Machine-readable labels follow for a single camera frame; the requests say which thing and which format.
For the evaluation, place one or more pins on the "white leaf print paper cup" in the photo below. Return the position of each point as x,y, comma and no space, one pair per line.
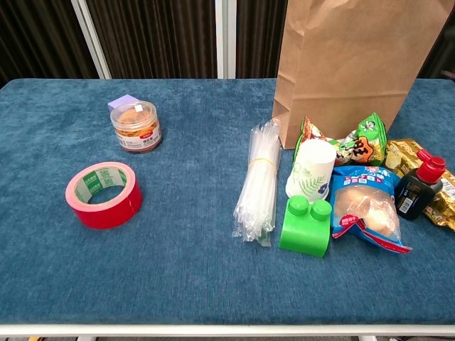
313,170

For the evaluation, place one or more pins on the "blue bread package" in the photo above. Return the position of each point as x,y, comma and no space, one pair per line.
366,206

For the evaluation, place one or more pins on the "green orange snack bag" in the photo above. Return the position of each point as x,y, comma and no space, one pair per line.
369,142

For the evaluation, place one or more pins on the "gold foil snack package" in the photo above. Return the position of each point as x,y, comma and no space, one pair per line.
401,156

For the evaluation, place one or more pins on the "brown paper bag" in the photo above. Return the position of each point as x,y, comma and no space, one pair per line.
348,71

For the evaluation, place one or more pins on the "white plastic zip ties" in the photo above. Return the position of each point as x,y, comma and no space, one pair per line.
259,184

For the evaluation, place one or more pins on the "green toy building block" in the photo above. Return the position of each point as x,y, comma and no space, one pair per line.
304,232

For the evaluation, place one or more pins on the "clear jar of rubber bands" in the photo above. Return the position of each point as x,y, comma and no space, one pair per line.
136,133

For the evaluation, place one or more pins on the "blue table cloth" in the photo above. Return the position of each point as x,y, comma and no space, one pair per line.
177,255

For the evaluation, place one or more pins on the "purple cube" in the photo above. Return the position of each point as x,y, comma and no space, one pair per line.
120,102

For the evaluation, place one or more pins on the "red adhesive tape roll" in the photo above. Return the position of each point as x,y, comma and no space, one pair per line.
106,213

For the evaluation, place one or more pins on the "black pleated partition panel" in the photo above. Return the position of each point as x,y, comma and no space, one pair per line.
259,35
440,53
153,35
35,35

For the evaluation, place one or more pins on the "black ink bottle red cap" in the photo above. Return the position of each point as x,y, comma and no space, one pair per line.
416,193

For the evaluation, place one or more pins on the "white table frame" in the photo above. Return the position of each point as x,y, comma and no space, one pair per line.
213,330

